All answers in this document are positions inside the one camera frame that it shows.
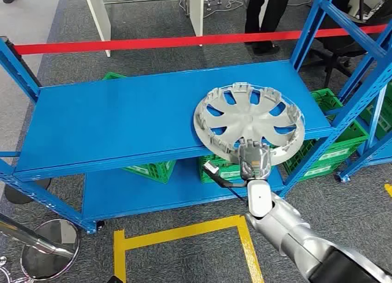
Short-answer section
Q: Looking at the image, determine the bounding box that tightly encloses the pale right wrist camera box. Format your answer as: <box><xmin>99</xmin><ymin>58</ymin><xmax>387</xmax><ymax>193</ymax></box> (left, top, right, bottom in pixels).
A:
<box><xmin>203</xmin><ymin>160</ymin><xmax>220</xmax><ymax>176</ymax></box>

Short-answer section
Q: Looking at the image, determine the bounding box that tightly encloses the black office chair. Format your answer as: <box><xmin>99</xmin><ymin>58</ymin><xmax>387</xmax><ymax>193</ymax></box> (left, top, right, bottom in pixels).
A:
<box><xmin>307</xmin><ymin>0</ymin><xmax>392</xmax><ymax>89</ymax></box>

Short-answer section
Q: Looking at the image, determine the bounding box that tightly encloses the grey plastic wheel hubcap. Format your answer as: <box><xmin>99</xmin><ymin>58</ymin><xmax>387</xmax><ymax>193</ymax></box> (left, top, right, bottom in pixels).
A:
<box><xmin>193</xmin><ymin>82</ymin><xmax>306</xmax><ymax>167</ymax></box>

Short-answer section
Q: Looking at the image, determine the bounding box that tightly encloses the red barrier belt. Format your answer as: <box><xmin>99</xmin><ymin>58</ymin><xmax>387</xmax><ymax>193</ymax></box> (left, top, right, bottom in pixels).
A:
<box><xmin>14</xmin><ymin>23</ymin><xmax>389</xmax><ymax>56</ymax></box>

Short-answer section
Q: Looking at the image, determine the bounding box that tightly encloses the white desk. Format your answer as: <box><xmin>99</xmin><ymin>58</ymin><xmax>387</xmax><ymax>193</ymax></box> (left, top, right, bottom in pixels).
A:
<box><xmin>82</xmin><ymin>0</ymin><xmax>205</xmax><ymax>58</ymax></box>

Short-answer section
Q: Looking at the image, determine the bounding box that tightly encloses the chrome stanchion post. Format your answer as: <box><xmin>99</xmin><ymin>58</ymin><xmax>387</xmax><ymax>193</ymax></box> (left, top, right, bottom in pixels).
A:
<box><xmin>0</xmin><ymin>213</ymin><xmax>81</xmax><ymax>282</ymax></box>

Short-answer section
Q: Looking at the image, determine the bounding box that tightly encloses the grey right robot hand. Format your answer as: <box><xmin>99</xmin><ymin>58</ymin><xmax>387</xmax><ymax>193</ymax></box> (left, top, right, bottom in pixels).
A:
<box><xmin>238</xmin><ymin>138</ymin><xmax>272</xmax><ymax>181</ymax></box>

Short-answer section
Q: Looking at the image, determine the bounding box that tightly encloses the blue metal shelf rack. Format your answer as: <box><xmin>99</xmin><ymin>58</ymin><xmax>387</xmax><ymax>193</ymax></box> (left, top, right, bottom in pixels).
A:
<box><xmin>337</xmin><ymin>25</ymin><xmax>392</xmax><ymax>184</ymax></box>
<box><xmin>0</xmin><ymin>0</ymin><xmax>392</xmax><ymax>235</ymax></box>

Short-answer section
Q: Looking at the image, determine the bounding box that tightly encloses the tall open green crate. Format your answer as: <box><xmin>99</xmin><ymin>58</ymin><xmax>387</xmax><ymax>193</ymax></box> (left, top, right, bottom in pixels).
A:
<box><xmin>283</xmin><ymin>88</ymin><xmax>370</xmax><ymax>183</ymax></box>

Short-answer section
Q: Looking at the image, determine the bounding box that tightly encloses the green plastic crate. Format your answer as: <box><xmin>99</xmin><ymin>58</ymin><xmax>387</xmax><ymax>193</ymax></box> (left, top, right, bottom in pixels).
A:
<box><xmin>122</xmin><ymin>159</ymin><xmax>177</xmax><ymax>185</ymax></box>
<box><xmin>359</xmin><ymin>81</ymin><xmax>392</xmax><ymax>141</ymax></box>
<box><xmin>102</xmin><ymin>72</ymin><xmax>128</xmax><ymax>81</ymax></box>
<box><xmin>199</xmin><ymin>154</ymin><xmax>243</xmax><ymax>184</ymax></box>

